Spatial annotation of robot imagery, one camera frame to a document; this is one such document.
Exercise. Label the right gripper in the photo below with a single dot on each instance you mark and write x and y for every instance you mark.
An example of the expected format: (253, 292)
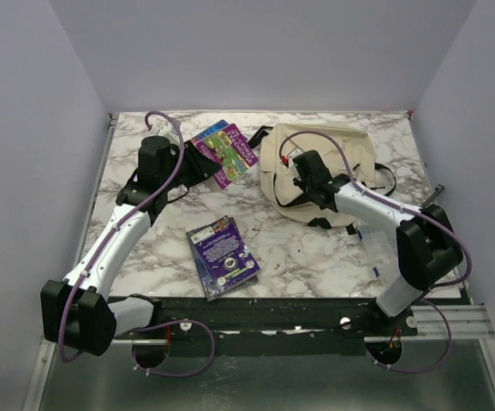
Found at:
(297, 181)

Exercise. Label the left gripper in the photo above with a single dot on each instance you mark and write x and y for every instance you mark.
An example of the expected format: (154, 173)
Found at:
(202, 167)

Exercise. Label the purple Treehouse book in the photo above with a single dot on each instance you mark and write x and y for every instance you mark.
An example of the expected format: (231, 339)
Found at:
(230, 148)

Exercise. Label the cream canvas backpack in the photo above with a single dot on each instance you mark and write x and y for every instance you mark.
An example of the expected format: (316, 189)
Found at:
(343, 149)

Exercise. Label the dark purple book underneath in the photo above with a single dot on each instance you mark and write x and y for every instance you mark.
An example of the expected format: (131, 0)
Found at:
(222, 259)

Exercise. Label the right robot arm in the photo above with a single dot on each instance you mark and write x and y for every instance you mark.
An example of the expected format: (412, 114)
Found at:
(425, 250)

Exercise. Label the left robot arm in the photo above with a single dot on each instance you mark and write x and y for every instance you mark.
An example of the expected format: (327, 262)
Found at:
(76, 311)

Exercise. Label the blue Jane Eyre book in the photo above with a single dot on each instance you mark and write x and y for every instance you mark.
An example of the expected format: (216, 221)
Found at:
(209, 131)

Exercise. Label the clear plastic organizer box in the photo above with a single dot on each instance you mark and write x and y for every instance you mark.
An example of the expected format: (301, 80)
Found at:
(380, 251)

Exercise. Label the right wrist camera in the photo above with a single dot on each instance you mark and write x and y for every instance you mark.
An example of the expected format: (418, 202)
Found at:
(287, 158)

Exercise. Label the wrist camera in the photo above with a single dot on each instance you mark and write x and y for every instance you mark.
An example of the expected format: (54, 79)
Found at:
(167, 130)
(287, 158)

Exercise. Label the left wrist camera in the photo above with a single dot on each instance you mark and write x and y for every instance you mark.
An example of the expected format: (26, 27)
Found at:
(167, 130)

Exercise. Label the grey metal bracket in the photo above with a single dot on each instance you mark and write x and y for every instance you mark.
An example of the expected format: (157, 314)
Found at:
(437, 191)

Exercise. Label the black metal base plate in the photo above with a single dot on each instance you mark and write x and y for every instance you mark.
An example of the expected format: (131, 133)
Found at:
(203, 343)

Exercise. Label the aluminium rail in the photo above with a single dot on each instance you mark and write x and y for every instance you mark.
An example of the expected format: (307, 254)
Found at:
(275, 317)

